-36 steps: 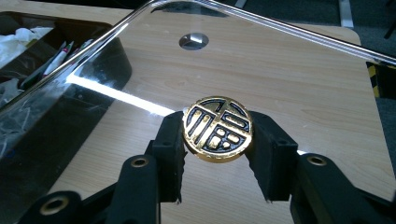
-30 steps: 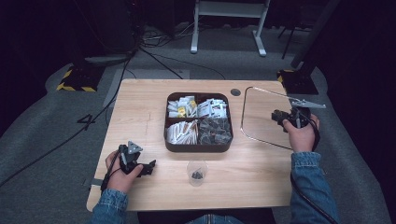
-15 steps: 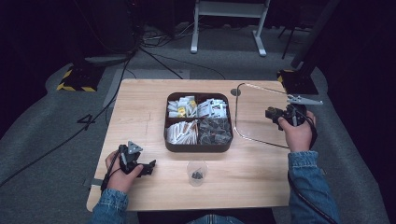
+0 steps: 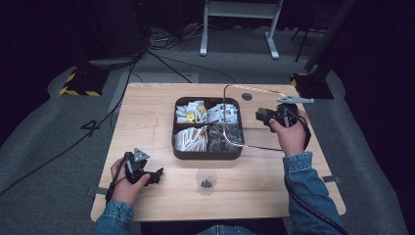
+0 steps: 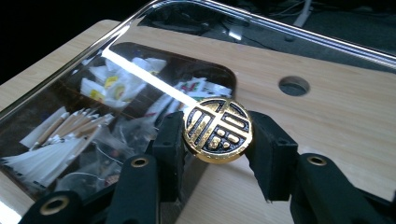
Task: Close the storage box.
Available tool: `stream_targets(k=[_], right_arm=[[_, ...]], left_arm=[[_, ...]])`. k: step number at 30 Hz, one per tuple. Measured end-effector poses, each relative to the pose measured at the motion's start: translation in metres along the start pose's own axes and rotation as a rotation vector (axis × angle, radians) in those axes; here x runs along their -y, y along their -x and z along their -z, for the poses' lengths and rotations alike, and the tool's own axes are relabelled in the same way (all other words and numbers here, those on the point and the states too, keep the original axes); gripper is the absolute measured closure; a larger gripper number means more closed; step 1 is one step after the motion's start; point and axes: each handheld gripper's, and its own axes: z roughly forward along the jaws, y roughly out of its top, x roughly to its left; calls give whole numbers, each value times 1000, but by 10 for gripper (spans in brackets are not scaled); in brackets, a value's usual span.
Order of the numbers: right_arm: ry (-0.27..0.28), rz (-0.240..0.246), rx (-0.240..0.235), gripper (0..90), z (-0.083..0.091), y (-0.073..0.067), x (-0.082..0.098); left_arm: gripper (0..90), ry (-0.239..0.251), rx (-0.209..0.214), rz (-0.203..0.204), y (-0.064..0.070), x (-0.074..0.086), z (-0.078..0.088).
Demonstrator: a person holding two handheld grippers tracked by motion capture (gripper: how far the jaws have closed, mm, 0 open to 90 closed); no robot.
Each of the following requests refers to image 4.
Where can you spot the grey round table grommet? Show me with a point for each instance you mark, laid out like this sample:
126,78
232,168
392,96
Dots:
247,96

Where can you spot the black yellow striped stand base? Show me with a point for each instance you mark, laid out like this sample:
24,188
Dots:
83,83
311,87

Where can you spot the clear square box lid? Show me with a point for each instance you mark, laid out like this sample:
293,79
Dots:
224,107

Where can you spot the pile of white red packets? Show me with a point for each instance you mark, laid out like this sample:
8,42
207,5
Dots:
217,114

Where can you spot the grey tape piece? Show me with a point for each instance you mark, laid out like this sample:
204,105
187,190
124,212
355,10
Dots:
99,191
332,179

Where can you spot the pile of white yellow packets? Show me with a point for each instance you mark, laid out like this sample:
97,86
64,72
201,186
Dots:
191,112

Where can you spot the black tripod stand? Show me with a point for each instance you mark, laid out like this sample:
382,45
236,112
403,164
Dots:
303,42

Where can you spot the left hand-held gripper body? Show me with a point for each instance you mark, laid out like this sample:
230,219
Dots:
134,168

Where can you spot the pile of dark packets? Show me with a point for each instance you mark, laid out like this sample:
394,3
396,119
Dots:
217,138

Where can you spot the person's legs in jeans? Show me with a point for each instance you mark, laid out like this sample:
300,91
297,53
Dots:
225,231

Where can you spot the white metal stand frame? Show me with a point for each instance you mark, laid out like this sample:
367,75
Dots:
241,9

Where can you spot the dark square compartment box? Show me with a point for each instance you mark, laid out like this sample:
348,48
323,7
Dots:
208,155

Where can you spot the single dark tea packet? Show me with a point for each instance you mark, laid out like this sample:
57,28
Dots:
206,183

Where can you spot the grey slanted metal pole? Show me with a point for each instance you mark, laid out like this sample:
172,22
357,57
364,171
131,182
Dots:
329,36

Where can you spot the clear plastic cup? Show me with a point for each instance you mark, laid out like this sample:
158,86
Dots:
206,192

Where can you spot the person's right hand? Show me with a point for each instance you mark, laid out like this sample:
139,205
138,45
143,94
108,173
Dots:
292,138

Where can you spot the pile of white brown sticks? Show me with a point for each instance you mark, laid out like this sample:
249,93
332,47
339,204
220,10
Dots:
191,138

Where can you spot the person's left hand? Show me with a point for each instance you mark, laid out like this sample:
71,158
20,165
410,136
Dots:
125,191

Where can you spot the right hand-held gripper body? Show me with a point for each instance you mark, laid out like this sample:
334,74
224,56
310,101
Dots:
284,114

